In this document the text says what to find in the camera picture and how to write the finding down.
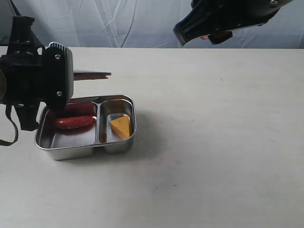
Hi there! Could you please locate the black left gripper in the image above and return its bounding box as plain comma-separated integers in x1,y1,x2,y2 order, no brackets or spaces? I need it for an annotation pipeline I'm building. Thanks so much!
0,16,45,131

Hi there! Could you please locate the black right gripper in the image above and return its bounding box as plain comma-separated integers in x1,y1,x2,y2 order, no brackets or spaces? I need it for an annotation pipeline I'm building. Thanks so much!
173,0,290,46

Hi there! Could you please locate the red toy sausage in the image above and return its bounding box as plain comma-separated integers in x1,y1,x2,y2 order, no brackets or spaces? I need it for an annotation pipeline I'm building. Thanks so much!
54,116,94,129

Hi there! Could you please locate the stainless steel lunch box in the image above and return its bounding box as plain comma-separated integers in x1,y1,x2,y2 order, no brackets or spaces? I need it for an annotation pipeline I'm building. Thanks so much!
35,95,136,161

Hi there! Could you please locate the yellow toy cheese wedge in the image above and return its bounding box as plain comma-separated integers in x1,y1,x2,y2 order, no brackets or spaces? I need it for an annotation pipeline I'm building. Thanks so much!
110,115,130,140

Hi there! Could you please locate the transparent dark lunch box lid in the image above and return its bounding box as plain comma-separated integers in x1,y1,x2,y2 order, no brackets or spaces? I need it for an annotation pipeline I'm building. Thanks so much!
74,70,112,81

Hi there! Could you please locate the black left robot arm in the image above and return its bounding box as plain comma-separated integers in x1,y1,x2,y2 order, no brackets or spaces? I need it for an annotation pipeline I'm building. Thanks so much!
0,16,45,131

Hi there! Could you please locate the grey wrinkled backdrop curtain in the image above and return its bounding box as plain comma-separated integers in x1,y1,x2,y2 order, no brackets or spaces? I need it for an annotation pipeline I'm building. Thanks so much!
0,0,304,48

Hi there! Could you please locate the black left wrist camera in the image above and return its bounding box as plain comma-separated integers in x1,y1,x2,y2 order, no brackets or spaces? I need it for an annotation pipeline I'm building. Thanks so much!
42,42,74,111

